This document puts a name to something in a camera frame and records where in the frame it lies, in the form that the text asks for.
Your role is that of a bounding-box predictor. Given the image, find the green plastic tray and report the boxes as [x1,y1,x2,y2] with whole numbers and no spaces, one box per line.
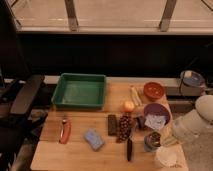
[51,73,106,109]

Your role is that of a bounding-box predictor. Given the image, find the white plastic cup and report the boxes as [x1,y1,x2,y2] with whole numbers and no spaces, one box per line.
[154,146,178,168]

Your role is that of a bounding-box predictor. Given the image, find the blue sponge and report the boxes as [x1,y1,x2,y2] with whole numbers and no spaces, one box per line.
[84,129,104,151]

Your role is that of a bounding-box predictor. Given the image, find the white crumpled paper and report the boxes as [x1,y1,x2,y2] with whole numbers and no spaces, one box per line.
[145,114,166,130]

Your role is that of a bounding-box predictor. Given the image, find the purple bowl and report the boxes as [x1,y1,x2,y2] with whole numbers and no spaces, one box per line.
[144,103,170,124]

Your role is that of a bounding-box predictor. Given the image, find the dark rectangular block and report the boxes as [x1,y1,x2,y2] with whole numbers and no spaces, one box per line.
[108,115,117,136]

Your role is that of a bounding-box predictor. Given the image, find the round blue grey disc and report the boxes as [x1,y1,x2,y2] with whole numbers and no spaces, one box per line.
[180,70,205,87]

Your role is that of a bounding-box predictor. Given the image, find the orange handled tool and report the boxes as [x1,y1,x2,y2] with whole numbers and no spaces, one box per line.
[59,119,71,144]

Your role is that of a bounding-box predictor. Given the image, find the dark grape bunch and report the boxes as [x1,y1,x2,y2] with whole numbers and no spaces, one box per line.
[117,113,132,143]

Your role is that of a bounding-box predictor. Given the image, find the orange peach fruit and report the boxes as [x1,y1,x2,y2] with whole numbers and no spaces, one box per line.
[123,101,135,113]

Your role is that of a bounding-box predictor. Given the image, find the black handled knife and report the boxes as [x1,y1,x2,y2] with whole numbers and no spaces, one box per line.
[127,129,134,162]

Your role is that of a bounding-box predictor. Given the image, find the blue plastic cup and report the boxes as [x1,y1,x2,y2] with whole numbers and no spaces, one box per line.
[144,136,160,152]

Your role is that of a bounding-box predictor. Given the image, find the black office chair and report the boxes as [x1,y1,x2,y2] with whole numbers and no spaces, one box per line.
[0,0,46,171]

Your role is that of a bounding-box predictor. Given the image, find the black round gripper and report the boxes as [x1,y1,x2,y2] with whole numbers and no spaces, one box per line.
[148,132,178,147]

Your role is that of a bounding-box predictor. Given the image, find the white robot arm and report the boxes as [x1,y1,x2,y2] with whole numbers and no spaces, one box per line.
[150,95,213,147]

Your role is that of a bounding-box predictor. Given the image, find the small dark object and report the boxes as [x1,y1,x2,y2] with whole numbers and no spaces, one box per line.
[136,116,146,130]

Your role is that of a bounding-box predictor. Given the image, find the red bowl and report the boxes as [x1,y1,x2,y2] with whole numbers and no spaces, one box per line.
[143,82,165,101]

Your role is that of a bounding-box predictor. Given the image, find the yellow banana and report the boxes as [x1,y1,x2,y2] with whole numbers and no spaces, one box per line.
[130,86,142,106]

